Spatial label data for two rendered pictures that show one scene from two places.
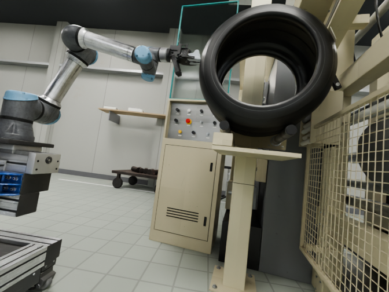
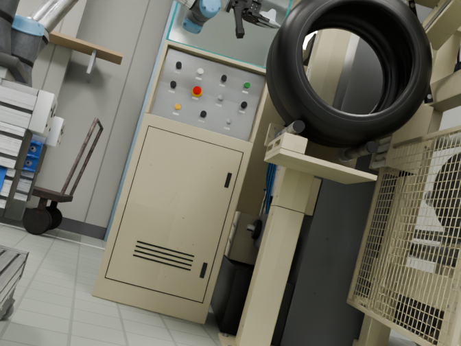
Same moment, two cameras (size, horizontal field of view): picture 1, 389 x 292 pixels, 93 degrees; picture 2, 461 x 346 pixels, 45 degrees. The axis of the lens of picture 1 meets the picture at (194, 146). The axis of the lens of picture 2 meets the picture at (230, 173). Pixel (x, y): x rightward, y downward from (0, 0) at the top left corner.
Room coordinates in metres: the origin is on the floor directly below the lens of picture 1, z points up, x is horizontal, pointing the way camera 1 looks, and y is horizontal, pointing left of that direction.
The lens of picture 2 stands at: (-0.98, 0.69, 0.51)
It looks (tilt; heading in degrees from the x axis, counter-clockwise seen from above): 5 degrees up; 341
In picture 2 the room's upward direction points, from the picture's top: 15 degrees clockwise
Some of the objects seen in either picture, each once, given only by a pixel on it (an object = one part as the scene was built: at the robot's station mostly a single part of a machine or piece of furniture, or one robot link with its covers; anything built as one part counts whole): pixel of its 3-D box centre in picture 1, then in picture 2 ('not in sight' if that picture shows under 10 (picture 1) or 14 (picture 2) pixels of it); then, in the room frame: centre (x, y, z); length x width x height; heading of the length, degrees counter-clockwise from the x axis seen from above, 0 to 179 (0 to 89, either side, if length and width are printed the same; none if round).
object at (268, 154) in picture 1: (251, 153); (316, 167); (0.96, -0.30, 0.80); 0.37 x 0.36 x 0.02; 76
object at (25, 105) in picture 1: (21, 105); (20, 38); (0.87, 0.85, 0.88); 0.13 x 0.12 x 0.14; 2
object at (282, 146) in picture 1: (251, 139); (312, 147); (1.13, -0.35, 0.90); 0.40 x 0.03 x 0.10; 76
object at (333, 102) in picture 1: (319, 121); (400, 139); (1.08, -0.72, 1.05); 0.20 x 0.15 x 0.30; 166
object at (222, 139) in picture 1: (225, 143); (285, 148); (1.00, -0.17, 0.83); 0.36 x 0.09 x 0.06; 166
